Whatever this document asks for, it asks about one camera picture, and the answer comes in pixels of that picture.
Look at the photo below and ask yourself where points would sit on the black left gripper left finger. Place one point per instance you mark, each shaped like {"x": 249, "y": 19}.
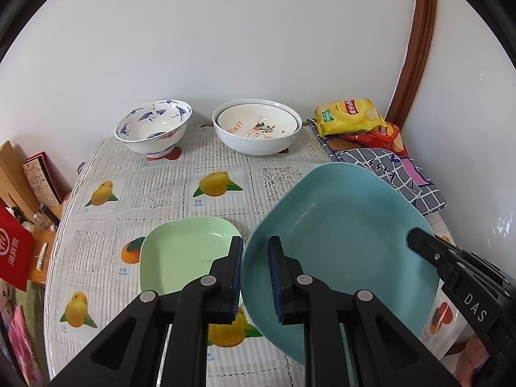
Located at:
{"x": 161, "y": 339}

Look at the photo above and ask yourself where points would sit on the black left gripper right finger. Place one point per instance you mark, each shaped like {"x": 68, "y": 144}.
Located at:
{"x": 349, "y": 339}

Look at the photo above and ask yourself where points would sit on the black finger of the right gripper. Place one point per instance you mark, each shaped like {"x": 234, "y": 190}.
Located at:
{"x": 435, "y": 251}

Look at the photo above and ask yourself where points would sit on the green square plate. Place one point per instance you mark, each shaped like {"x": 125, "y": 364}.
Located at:
{"x": 178, "y": 252}

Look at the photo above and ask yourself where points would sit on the blue square plate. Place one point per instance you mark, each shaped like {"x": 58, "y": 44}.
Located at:
{"x": 348, "y": 228}

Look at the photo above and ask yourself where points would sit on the person's hand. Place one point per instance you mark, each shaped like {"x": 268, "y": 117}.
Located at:
{"x": 469, "y": 360}

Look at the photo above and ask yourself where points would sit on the blue checkered cloth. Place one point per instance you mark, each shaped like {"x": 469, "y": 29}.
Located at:
{"x": 401, "y": 172}

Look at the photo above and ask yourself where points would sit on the red chips bag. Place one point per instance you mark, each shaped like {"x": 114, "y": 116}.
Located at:
{"x": 387, "y": 137}

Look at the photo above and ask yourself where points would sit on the fruit print tablecloth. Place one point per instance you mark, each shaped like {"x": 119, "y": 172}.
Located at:
{"x": 121, "y": 196}

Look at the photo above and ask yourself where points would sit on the yellow chips bag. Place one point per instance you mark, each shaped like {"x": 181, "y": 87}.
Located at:
{"x": 351, "y": 116}

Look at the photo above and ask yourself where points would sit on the large white bowl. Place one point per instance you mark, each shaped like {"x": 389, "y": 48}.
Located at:
{"x": 257, "y": 147}

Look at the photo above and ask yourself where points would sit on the red box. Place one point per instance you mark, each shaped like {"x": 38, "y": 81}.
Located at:
{"x": 16, "y": 244}

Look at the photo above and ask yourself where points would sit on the patterned red book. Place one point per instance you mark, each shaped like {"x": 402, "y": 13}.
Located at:
{"x": 46, "y": 182}

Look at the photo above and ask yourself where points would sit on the blue crane pattern bowl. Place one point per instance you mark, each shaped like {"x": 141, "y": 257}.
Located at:
{"x": 154, "y": 128}

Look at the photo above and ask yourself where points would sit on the wooden side shelf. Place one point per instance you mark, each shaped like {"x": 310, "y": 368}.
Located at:
{"x": 16, "y": 193}

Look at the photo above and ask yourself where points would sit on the brown wooden door frame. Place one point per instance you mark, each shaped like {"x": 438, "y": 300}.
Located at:
{"x": 418, "y": 50}

